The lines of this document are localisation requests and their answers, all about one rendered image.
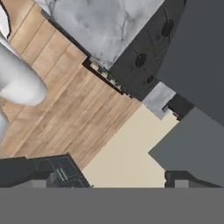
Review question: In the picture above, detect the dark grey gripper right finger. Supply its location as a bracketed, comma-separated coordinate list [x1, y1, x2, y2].
[164, 170, 222, 189]

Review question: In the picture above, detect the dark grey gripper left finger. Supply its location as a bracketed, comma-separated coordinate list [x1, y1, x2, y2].
[9, 171, 60, 189]

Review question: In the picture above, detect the black box-shaped appliance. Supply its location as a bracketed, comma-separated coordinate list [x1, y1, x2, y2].
[0, 152, 94, 189]

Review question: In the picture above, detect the dark grey tall cupboard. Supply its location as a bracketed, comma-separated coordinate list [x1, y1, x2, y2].
[156, 0, 224, 127]

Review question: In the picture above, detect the black stove with knobs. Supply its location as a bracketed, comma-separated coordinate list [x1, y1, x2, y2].
[82, 0, 187, 102]

